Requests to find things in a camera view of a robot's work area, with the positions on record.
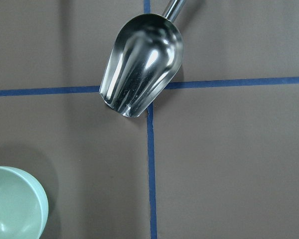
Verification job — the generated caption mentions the mint green bowl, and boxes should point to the mint green bowl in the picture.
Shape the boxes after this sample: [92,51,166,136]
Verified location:
[0,166,49,239]

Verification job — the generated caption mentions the steel metal scoop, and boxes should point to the steel metal scoop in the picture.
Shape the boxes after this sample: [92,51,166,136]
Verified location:
[99,0,185,118]

